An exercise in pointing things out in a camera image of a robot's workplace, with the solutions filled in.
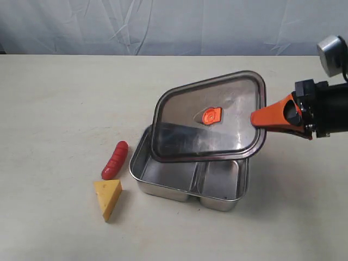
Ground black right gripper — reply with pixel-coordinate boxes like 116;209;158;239
251;79;347;140

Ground dark transparent lunch box lid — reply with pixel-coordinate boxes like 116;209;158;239
150;71;266;163

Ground red toy sausage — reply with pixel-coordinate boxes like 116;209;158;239
101;141;129;180

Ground yellow toy cheese wedge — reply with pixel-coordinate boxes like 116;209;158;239
93;179;123;222

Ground steel two-compartment lunch box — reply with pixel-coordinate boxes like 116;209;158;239
129;127;250;212

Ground blue-grey backdrop cloth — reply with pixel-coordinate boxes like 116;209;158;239
1;1;347;55

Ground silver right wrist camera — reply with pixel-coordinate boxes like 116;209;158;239
316;35;347;81

